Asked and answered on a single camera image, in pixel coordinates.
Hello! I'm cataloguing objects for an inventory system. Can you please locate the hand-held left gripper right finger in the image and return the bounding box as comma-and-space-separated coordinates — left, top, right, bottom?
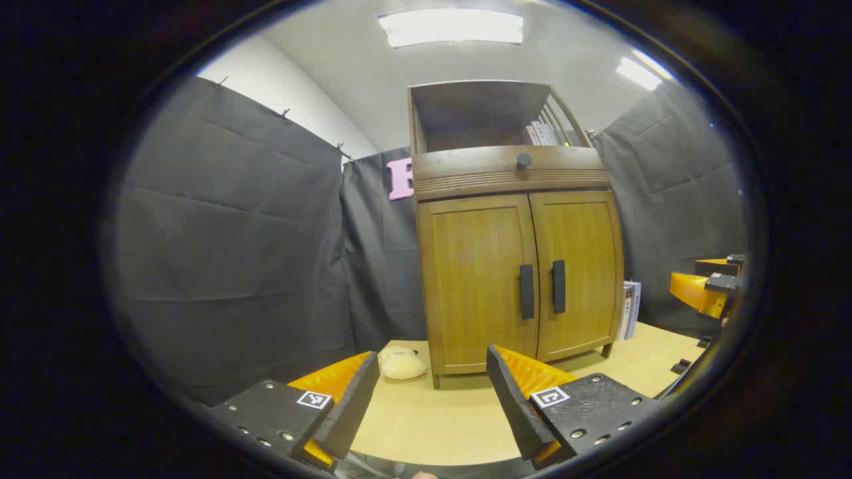
486, 345, 660, 470

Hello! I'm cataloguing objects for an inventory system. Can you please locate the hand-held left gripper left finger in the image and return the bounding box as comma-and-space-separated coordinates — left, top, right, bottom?
206, 351, 380, 473

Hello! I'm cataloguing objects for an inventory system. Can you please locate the wooden cabinet door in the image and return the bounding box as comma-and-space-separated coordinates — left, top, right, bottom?
417, 194, 538, 375
529, 190, 624, 363

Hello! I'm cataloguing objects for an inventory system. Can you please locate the black door handle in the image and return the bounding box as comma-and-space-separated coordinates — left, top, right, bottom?
519, 264, 535, 321
551, 260, 566, 315

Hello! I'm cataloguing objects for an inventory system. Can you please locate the wooden double-door shoe cabinet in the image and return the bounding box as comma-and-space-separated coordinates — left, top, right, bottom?
407, 80, 625, 390

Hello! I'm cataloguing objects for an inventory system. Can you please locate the cream plush toy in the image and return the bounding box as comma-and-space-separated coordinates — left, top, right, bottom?
378, 346, 428, 381

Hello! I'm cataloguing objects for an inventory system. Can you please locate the black backdrop cloth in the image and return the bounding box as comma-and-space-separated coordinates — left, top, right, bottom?
113, 75, 749, 406

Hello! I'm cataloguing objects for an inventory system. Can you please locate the small ceiling light panel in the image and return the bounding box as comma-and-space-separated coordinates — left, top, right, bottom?
616, 48, 676, 92

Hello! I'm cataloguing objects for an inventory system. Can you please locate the large ceiling light panel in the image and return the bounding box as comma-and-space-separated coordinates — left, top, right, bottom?
378, 8, 525, 49

